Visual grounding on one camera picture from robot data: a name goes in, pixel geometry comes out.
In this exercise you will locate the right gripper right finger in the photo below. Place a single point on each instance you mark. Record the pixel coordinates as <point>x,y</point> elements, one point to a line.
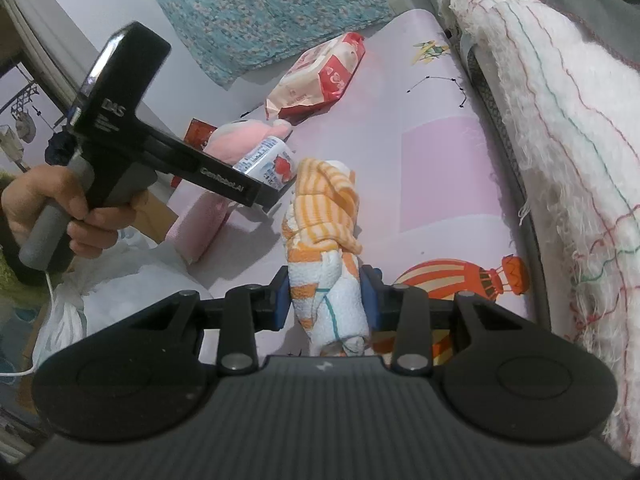
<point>502,374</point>

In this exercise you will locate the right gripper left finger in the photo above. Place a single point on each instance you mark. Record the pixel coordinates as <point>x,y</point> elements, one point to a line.
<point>150,372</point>

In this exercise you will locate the orange striped white towel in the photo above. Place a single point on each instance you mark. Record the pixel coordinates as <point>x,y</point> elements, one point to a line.
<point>322,253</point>

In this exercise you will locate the person's left hand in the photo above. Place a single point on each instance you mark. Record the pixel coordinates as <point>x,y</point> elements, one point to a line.
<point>90,231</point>

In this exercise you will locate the brown cardboard box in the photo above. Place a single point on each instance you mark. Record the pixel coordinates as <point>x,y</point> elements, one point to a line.
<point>153,217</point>

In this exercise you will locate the pink sponge pad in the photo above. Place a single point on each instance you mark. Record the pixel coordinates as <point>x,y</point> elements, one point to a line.
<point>197,226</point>

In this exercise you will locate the white plastic bag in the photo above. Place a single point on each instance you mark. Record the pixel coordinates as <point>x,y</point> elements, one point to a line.
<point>102,292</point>

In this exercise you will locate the pink round plush toy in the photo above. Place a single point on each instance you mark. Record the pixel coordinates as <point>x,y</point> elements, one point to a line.
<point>231,142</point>

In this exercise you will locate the small tissue pack with red print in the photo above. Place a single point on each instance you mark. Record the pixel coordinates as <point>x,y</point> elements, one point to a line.
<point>271,163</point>

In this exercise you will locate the pink patterned bed sheet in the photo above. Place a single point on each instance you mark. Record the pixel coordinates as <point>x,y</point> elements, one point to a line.
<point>436,209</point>

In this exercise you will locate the pink wet wipes pack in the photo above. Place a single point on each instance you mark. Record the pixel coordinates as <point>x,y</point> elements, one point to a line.
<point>318,78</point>

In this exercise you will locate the white fringed blanket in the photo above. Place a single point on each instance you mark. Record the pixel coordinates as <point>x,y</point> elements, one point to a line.
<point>571,112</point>

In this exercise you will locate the teal patterned wall cloth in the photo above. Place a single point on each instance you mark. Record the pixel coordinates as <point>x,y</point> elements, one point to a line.
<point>229,38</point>

